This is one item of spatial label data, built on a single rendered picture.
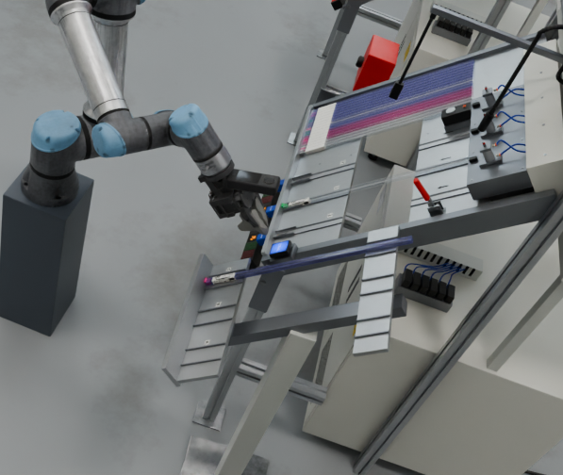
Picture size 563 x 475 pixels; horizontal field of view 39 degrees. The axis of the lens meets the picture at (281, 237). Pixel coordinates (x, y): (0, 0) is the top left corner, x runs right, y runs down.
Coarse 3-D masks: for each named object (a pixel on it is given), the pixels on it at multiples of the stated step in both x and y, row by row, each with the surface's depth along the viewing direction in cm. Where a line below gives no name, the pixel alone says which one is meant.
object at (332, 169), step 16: (352, 144) 218; (304, 160) 224; (320, 160) 220; (336, 160) 216; (352, 160) 212; (304, 176) 217; (320, 176) 213; (336, 176) 210; (352, 176) 206; (304, 192) 212; (320, 192) 208; (288, 208) 208; (304, 208) 206; (320, 208) 202; (336, 208) 199; (288, 224) 204; (304, 224) 200; (320, 224) 197; (336, 224) 194; (304, 240) 195; (320, 240) 192
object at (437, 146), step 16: (512, 48) 216; (480, 64) 218; (496, 64) 214; (512, 64) 210; (480, 80) 212; (496, 80) 208; (480, 96) 206; (432, 128) 205; (464, 128) 198; (432, 144) 200; (448, 144) 197; (464, 144) 193; (432, 160) 195; (448, 160) 192; (416, 176) 193; (432, 176) 190; (448, 176) 187; (464, 176) 184; (416, 192) 188; (432, 192) 185; (448, 192) 182; (464, 192) 179; (416, 208) 184; (448, 208) 178; (464, 208) 176
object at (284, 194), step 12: (312, 108) 242; (300, 132) 233; (300, 144) 228; (300, 156) 227; (288, 180) 216; (288, 192) 215; (276, 204) 210; (276, 216) 206; (276, 228) 204; (264, 252) 196
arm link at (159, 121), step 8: (160, 112) 178; (168, 112) 176; (152, 120) 172; (160, 120) 173; (168, 120) 173; (152, 128) 171; (160, 128) 172; (168, 128) 172; (152, 136) 171; (160, 136) 172; (168, 136) 173; (152, 144) 172; (160, 144) 174; (168, 144) 176
